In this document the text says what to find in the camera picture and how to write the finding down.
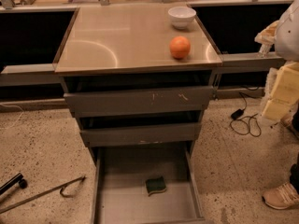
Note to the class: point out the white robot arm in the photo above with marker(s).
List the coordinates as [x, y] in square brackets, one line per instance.
[284, 36]

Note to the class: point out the open bottom drawer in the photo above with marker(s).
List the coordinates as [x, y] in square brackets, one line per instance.
[120, 195]

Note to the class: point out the top drawer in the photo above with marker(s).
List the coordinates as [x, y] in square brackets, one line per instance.
[128, 94]

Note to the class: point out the middle drawer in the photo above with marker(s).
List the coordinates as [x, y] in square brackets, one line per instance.
[141, 129]

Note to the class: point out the black caster wheel leg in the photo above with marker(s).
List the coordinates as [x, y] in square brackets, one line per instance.
[16, 179]

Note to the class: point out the metal hooked rod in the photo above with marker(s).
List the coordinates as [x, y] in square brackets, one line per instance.
[60, 188]

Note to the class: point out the tan sneaker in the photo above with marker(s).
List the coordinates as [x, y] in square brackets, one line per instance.
[281, 197]
[287, 123]

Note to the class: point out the grey drawer cabinet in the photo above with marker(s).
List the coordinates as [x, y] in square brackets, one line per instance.
[129, 39]

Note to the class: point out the green sponge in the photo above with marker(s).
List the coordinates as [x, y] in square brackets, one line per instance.
[155, 185]

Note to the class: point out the clear water bottle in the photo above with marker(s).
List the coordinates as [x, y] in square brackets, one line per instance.
[264, 50]

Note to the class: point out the white bowl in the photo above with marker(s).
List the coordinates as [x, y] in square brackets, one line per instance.
[181, 17]

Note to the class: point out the orange fruit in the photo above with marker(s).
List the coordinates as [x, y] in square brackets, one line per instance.
[180, 47]

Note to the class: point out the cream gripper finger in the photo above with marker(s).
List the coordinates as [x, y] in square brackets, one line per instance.
[267, 35]
[281, 91]

